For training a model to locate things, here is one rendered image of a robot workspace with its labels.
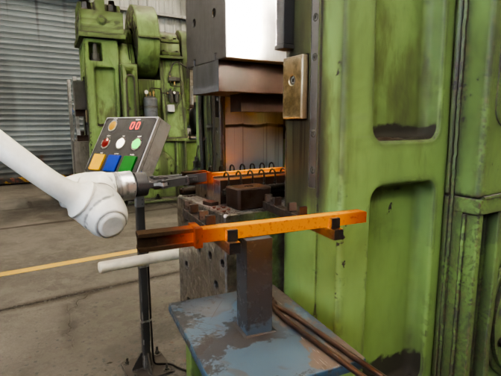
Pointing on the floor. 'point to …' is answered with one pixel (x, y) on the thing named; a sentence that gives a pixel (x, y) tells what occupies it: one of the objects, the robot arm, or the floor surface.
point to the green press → (133, 84)
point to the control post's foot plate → (133, 367)
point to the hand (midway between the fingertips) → (195, 177)
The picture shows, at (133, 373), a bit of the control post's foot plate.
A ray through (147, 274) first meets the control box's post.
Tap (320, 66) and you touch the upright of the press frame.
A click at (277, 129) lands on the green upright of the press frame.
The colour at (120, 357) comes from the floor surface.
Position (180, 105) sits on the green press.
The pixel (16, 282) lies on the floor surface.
